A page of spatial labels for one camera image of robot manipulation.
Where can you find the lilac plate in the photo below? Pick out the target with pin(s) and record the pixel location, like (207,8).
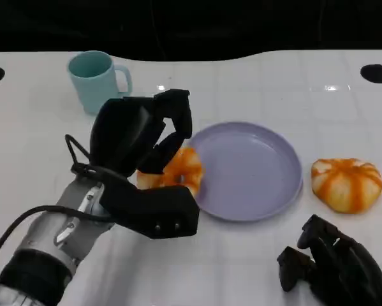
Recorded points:
(251,172)

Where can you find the pale green mug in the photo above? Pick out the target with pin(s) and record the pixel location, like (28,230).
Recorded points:
(93,87)

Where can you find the orange and white bread roll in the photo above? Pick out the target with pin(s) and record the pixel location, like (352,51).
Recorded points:
(187,167)
(345,186)

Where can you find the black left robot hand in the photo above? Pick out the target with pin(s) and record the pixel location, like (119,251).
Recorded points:
(120,134)

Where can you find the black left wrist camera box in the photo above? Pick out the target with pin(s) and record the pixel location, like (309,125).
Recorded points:
(152,207)

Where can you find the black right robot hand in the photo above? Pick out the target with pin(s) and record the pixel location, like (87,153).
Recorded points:
(343,271)

